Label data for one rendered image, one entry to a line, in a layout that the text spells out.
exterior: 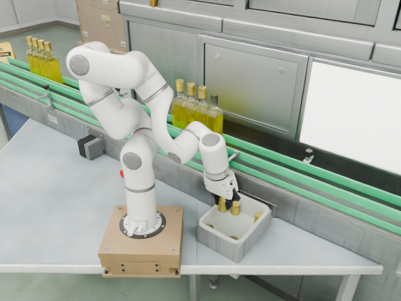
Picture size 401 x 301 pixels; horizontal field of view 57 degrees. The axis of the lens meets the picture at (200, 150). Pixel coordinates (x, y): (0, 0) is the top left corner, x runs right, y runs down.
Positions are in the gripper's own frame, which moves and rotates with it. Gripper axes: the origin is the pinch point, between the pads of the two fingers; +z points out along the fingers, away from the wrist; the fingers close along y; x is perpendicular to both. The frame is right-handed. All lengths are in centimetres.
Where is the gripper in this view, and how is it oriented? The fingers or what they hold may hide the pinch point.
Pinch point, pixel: (223, 200)
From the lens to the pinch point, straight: 122.5
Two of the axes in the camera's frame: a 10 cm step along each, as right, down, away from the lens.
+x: -5.6, 6.6, -5.0
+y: -8.1, -3.1, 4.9
